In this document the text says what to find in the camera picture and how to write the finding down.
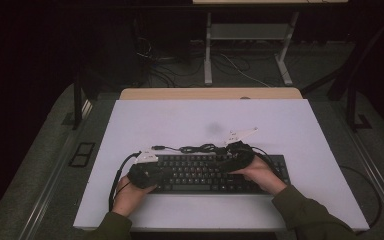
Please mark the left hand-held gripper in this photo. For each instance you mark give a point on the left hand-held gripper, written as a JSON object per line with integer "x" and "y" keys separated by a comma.
{"x": 143, "y": 176}

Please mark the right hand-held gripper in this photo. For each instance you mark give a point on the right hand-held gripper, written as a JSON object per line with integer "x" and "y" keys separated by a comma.
{"x": 238, "y": 160}

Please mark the black computer keyboard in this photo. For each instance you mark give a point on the black computer keyboard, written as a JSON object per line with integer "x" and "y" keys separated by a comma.
{"x": 193, "y": 173}

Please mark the person's right hand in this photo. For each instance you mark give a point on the person's right hand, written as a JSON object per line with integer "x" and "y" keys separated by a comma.
{"x": 260, "y": 176}

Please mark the person's left hand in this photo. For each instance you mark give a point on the person's left hand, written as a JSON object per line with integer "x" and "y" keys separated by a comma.
{"x": 126, "y": 200}

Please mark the white board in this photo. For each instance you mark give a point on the white board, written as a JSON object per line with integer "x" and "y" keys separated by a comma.
{"x": 213, "y": 113}

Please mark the wooden table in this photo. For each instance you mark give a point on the wooden table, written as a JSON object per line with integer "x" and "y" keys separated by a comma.
{"x": 180, "y": 93}

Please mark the black metal stand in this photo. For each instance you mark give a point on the black metal stand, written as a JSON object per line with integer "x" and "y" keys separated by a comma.
{"x": 77, "y": 106}
{"x": 351, "y": 106}

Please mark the black floor outlet frame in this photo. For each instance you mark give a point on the black floor outlet frame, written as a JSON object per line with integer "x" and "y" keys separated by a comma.
{"x": 82, "y": 155}

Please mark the aluminium rail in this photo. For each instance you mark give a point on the aluminium rail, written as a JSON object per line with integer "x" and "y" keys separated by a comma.
{"x": 380, "y": 186}
{"x": 51, "y": 186}

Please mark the grey metal frame desk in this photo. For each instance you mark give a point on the grey metal frame desk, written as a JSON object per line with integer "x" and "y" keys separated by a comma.
{"x": 246, "y": 31}

